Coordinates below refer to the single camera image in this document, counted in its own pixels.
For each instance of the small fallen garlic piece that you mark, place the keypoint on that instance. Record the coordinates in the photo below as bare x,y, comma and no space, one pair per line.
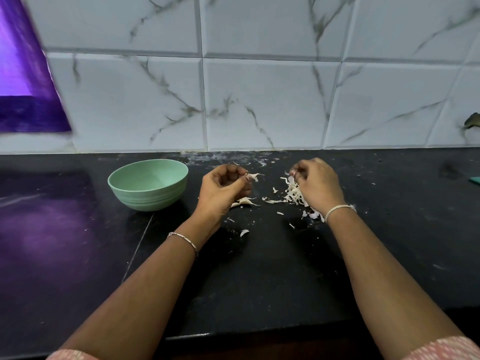
244,232

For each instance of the person's right forearm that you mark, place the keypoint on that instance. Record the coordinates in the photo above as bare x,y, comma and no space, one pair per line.
390,285

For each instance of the green cutting board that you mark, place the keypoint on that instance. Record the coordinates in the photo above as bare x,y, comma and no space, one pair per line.
475,180

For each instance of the pink patterned sleeve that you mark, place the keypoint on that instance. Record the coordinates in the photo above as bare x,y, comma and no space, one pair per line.
446,348
73,354

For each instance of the garlic clove cluster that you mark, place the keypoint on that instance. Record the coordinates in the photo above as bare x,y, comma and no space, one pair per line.
243,201

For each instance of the person's right hand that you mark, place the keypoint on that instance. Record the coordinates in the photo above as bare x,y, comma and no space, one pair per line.
319,185

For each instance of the person's left forearm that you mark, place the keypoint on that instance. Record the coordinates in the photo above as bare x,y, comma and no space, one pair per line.
131,300

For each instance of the person's left hand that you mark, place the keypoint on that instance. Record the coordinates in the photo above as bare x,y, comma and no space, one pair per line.
219,192

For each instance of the pile of white garlic peels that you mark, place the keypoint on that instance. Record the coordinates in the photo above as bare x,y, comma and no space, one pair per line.
294,195

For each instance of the mint green bowl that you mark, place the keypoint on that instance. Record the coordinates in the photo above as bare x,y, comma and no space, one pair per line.
148,183

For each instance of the pink patterned right sleeve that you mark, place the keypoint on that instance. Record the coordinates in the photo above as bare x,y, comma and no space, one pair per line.
446,348

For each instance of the pink patterned left sleeve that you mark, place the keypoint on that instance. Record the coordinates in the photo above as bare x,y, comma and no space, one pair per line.
73,354

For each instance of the white garlic bulb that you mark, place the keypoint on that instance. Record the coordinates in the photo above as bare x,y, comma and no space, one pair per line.
252,177

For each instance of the purple cloth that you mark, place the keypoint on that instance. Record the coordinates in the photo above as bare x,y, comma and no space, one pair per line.
26,67

